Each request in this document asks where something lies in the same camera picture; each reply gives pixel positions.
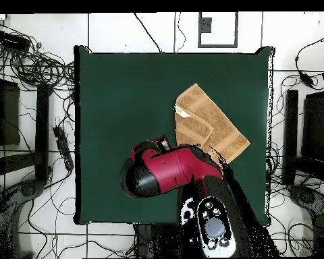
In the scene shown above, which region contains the tan terry towel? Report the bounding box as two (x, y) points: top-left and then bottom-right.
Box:
(173, 82), (251, 165)

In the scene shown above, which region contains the dark green table cloth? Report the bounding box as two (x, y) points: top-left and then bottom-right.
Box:
(74, 45), (275, 226)

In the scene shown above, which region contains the black power strip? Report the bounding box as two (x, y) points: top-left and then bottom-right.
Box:
(53, 125), (75, 172)

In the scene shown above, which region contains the black tripod base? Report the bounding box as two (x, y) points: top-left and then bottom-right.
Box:
(287, 183), (324, 217)
(0, 179), (47, 254)

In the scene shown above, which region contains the black cabinet box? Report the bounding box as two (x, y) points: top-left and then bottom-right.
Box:
(300, 90), (324, 163)

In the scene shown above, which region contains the black electronics box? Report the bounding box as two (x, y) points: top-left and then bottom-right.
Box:
(0, 29), (31, 53)

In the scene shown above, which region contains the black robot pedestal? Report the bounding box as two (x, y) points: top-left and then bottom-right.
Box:
(133, 223), (180, 258)

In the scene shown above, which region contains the thick black cable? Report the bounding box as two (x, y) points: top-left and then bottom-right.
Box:
(134, 12), (163, 53)

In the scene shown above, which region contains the thin black cable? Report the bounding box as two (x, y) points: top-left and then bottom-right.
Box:
(173, 11), (186, 53)

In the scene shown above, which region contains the grey square floor frame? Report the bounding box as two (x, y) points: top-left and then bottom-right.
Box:
(197, 11), (239, 49)

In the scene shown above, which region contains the black upright post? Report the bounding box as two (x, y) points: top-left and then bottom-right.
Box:
(34, 84), (51, 181)
(282, 89), (300, 186)

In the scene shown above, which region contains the tangled black cable bundle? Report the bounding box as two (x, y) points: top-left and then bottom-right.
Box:
(0, 21), (76, 92)

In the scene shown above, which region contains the black frame stand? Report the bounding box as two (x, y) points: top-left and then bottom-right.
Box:
(0, 61), (21, 176)

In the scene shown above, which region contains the black power adapter with cable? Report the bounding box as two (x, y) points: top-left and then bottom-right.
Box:
(294, 32), (324, 89)

